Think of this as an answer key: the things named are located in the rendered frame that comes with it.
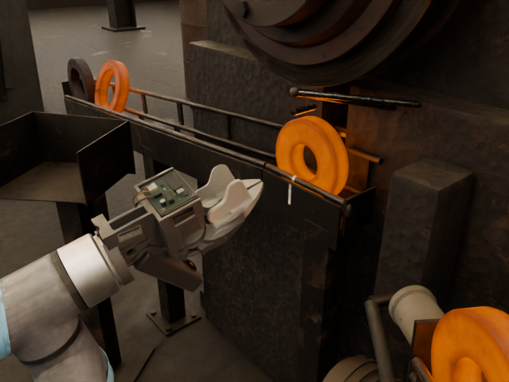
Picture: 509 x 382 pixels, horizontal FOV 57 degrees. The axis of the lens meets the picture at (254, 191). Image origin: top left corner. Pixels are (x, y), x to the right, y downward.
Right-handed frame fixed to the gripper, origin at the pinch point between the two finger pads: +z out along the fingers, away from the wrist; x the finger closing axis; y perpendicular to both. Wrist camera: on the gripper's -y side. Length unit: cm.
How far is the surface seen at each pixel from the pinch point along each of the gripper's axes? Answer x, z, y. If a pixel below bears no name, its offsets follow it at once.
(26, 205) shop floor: 157, -39, -106
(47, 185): 55, -23, -25
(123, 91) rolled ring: 90, 8, -32
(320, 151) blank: 8.3, 17.8, -8.6
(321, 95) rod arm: 3.5, 14.4, 6.5
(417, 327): -25.1, 3.6, -3.7
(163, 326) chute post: 48, -15, -88
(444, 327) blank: -27.3, 4.6, -1.5
